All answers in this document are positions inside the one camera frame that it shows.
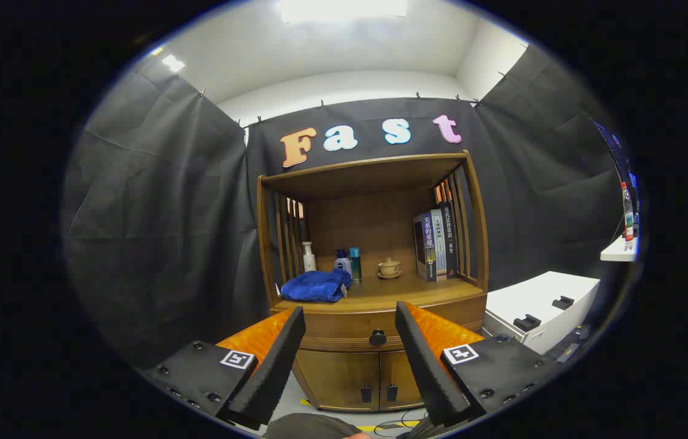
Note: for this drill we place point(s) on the small ceiling light panel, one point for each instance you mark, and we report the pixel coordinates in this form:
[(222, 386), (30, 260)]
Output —
[(173, 63)]

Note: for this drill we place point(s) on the book with white spine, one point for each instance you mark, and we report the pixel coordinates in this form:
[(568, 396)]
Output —
[(439, 244)]

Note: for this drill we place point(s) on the teal slim bottle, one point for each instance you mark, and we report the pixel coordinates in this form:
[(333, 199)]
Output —
[(355, 262)]

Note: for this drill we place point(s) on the person's grey clothing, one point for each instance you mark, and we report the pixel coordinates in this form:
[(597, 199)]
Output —
[(307, 427)]

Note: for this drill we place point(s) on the blue folded towel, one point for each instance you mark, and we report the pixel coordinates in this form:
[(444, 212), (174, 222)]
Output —
[(316, 286)]

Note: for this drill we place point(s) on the white side table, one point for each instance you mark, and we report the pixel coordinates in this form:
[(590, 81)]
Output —
[(618, 251)]

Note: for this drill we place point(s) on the white pump bottle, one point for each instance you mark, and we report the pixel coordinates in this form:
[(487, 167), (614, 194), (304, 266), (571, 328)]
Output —
[(309, 261)]

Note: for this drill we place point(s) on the large ceiling light panel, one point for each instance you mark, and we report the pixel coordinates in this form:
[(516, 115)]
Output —
[(344, 9)]

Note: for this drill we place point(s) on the white bottle with blue cap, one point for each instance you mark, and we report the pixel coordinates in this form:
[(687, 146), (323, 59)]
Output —
[(343, 263)]

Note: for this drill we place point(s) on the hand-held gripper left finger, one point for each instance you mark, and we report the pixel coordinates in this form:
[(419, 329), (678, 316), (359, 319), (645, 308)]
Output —
[(270, 366)]

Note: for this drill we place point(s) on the wooden drawer with black knob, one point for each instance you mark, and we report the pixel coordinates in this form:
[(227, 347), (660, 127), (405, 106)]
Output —
[(344, 328)]

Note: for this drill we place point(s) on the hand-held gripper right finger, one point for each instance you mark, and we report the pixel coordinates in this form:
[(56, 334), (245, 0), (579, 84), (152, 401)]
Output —
[(429, 366)]

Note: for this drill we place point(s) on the wooden cabinet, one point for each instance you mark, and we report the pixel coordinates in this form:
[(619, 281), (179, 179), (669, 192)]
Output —
[(350, 207)]

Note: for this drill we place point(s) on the clear bottle with red label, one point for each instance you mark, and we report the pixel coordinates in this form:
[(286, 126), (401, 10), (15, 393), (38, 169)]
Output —
[(627, 219)]

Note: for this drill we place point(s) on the wooden countertop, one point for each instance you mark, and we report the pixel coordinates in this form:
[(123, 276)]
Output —
[(392, 289)]

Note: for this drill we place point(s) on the wooden cabinet door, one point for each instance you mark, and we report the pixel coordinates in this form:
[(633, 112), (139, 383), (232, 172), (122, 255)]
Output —
[(398, 375), (337, 378)]

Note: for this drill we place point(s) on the beige lidded teacup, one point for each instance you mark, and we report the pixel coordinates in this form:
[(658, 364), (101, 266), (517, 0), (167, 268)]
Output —
[(389, 266)]

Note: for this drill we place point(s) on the book with blue spine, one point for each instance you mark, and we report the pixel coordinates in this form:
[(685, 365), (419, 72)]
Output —
[(428, 250)]

